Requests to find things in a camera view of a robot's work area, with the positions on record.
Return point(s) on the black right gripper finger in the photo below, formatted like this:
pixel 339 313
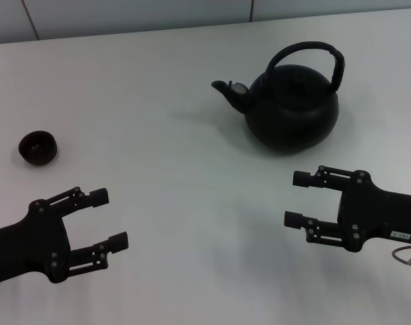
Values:
pixel 303 178
pixel 295 219

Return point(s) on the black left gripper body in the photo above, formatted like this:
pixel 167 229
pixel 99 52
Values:
pixel 29 243

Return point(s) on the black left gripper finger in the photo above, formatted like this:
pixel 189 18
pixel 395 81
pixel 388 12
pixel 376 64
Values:
pixel 118 241
pixel 98 198

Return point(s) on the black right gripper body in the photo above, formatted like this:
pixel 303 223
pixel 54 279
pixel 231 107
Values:
pixel 378 213

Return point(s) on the black round teapot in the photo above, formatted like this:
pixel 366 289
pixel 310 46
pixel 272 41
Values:
pixel 293 115

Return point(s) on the dark brown teacup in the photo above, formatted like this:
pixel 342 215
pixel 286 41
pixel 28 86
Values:
pixel 39 156

